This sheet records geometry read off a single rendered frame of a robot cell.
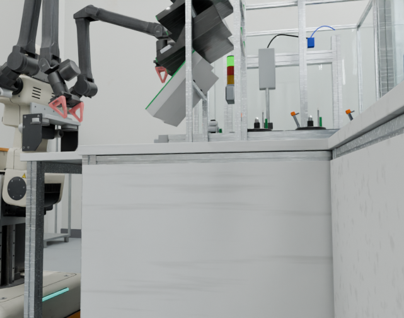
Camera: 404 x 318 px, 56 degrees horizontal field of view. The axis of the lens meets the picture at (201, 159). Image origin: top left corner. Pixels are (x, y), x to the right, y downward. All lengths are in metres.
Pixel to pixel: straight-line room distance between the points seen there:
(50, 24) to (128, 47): 3.84
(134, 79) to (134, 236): 4.29
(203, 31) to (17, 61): 0.75
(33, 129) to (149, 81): 3.55
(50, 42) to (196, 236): 0.99
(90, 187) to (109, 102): 4.28
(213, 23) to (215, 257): 0.80
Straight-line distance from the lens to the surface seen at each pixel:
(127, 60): 5.46
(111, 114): 5.40
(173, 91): 1.42
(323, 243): 1.10
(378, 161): 0.61
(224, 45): 1.61
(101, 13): 2.12
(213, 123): 2.14
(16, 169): 1.87
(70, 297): 2.04
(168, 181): 1.12
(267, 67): 2.94
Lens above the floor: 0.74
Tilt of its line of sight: 4 degrees up
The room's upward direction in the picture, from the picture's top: straight up
